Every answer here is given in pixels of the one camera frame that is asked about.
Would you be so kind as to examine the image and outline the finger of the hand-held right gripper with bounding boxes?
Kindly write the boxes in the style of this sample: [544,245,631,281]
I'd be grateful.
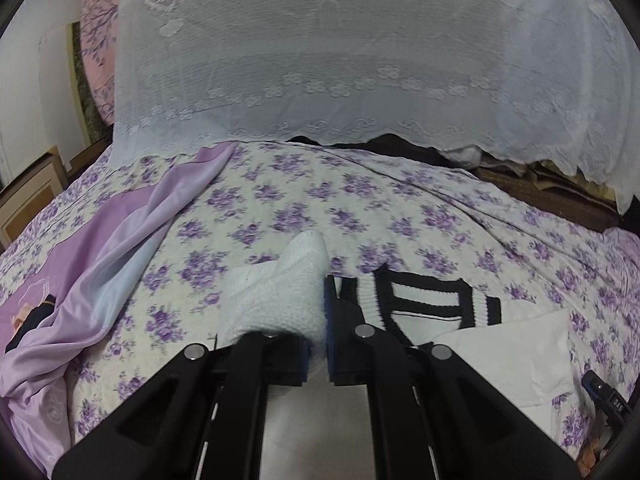
[581,370,608,403]

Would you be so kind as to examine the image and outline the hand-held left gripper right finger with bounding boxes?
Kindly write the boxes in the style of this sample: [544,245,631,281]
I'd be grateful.
[324,275,592,480]

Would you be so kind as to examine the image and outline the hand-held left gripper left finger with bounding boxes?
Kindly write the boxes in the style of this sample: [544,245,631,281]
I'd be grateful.
[52,332,311,480]

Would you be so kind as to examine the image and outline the white knit sweater black stripes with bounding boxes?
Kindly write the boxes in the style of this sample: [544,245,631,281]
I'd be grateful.
[217,231,503,356]

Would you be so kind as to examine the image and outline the purple floral bedspread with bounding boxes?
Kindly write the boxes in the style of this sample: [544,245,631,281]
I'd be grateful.
[0,140,640,480]

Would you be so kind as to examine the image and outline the dark brown blanket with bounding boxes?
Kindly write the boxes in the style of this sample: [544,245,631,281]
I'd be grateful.
[290,132,623,233]

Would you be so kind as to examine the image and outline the small white bundle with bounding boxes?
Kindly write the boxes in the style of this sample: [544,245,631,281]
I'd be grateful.
[440,145,483,168]

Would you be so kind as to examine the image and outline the lilac satin sheet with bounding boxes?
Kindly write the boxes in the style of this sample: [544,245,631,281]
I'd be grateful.
[0,142,241,466]

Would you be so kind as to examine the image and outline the white lace cloth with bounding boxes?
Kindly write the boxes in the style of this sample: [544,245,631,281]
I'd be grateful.
[112,0,633,216]

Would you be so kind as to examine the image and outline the light wooden cabinet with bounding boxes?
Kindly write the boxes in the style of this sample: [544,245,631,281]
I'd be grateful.
[0,145,68,248]

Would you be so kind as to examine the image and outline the pink floral quilt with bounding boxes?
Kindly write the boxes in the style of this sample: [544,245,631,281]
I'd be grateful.
[80,0,126,123]

